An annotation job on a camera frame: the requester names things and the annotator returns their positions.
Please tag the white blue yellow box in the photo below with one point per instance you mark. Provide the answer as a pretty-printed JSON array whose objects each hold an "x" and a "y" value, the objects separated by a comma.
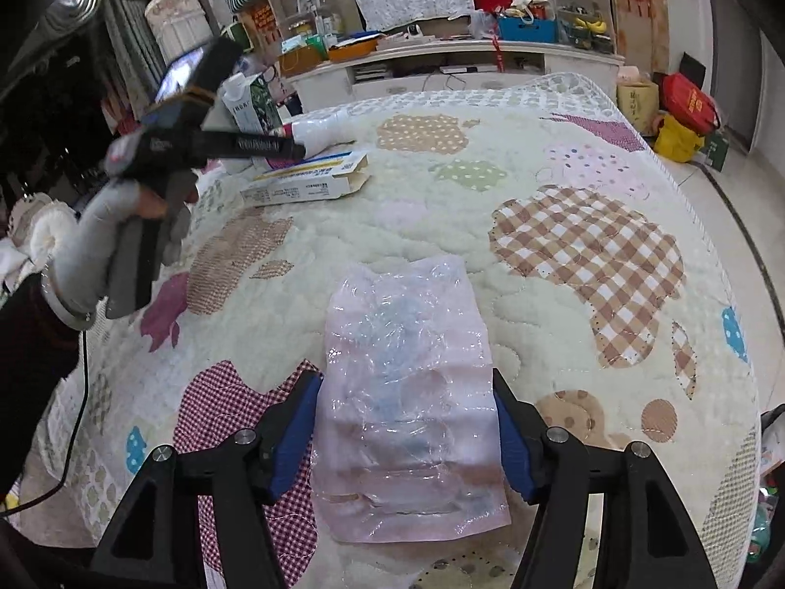
[{"x": 319, "y": 179}]

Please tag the left gloved hand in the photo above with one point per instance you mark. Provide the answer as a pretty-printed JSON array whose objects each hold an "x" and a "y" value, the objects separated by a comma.
[{"x": 74, "y": 280}]

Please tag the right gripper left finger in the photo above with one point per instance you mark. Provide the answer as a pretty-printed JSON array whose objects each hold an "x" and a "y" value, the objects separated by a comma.
[{"x": 153, "y": 539}]

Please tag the clear shelf rack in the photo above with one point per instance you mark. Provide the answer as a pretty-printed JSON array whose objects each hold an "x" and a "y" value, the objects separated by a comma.
[{"x": 586, "y": 24}]

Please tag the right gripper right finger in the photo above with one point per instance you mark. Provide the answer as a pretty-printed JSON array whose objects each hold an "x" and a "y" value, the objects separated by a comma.
[{"x": 647, "y": 539}]

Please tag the yellow bag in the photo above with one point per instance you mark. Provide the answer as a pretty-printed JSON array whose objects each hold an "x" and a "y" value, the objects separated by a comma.
[{"x": 675, "y": 141}]

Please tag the white pink label bottle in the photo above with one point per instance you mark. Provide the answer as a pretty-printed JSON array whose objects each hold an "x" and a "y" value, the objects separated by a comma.
[{"x": 316, "y": 135}]

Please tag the clear pink plastic bag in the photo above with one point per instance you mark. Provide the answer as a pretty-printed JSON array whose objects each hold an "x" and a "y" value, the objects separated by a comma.
[{"x": 406, "y": 438}]

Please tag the blue storage basket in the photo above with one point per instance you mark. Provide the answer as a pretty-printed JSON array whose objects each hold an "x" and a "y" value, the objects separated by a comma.
[{"x": 528, "y": 31}]

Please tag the white green milk carton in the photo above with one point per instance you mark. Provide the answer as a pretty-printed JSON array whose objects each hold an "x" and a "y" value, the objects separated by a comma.
[{"x": 249, "y": 101}]

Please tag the white tv cabinet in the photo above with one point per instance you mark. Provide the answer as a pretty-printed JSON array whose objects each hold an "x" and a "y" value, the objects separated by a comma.
[{"x": 449, "y": 65}]

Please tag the patchwork quilt cover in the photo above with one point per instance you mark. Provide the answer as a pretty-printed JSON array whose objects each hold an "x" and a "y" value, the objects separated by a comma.
[{"x": 527, "y": 233}]

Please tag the red bag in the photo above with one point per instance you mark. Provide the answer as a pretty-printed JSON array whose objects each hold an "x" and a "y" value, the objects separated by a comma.
[{"x": 689, "y": 104}]

